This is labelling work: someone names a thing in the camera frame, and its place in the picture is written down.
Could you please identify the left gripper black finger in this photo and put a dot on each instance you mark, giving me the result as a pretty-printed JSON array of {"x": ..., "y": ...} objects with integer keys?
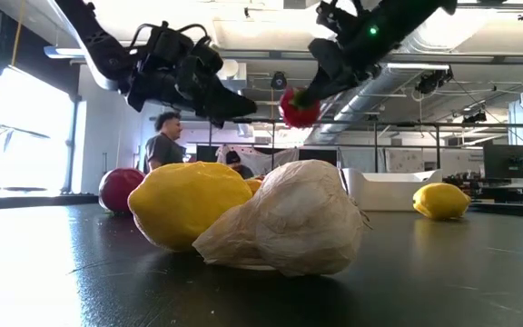
[
  {"x": 232, "y": 102},
  {"x": 215, "y": 120}
]

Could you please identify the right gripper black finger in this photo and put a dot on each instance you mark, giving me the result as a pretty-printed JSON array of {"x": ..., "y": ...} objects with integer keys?
[
  {"x": 341, "y": 87},
  {"x": 316, "y": 88}
]

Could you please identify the red strawberry with green leaves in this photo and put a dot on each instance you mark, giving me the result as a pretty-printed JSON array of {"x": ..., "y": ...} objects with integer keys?
[{"x": 298, "y": 115}]

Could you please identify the large yellow lemon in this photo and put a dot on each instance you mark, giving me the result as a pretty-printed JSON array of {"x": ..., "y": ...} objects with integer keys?
[{"x": 184, "y": 204}]

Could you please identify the red apple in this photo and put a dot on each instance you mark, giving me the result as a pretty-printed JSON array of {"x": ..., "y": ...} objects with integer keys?
[{"x": 118, "y": 191}]

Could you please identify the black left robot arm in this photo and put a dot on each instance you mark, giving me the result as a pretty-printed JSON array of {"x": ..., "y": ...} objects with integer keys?
[{"x": 102, "y": 50}]

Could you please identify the silver ventilation ducts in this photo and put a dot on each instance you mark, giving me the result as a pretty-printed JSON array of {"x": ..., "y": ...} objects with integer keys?
[{"x": 361, "y": 102}]

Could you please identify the white ceiling box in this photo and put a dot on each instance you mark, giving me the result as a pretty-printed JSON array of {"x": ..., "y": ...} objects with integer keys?
[{"x": 236, "y": 72}]

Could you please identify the round black ceiling device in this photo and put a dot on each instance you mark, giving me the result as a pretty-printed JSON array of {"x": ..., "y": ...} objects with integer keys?
[{"x": 279, "y": 81}]

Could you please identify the person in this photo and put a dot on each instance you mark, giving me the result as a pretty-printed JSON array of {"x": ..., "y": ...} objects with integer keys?
[
  {"x": 243, "y": 171},
  {"x": 161, "y": 150}
]

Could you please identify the orange-yellow lemon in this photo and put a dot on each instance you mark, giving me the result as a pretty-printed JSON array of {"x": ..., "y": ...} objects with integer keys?
[{"x": 253, "y": 186}]

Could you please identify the black ceiling track light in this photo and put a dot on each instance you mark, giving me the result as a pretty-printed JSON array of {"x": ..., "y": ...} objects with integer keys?
[
  {"x": 475, "y": 116},
  {"x": 434, "y": 79}
]

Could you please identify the white plastic basket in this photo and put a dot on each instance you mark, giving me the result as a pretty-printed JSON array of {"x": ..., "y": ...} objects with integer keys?
[{"x": 379, "y": 195}]

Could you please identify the long ceiling light fixture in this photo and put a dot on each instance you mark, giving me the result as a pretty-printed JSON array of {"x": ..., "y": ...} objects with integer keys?
[{"x": 62, "y": 52}]

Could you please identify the beige garlic bulb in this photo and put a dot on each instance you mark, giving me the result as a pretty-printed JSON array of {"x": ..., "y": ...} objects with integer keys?
[{"x": 298, "y": 218}]

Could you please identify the small yellow lemon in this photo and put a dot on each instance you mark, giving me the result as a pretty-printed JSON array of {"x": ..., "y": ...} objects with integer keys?
[{"x": 441, "y": 201}]

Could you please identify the black computer monitor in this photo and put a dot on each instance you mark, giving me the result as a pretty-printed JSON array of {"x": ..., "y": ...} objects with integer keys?
[{"x": 509, "y": 161}]

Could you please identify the cluttered black workbench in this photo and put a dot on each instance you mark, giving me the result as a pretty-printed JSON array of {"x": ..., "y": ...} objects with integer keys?
[{"x": 502, "y": 191}]

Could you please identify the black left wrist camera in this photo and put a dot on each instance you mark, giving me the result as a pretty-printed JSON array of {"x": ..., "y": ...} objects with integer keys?
[{"x": 168, "y": 43}]

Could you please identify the black metal rail frame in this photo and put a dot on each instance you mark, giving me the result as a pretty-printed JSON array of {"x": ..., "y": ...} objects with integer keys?
[{"x": 407, "y": 123}]

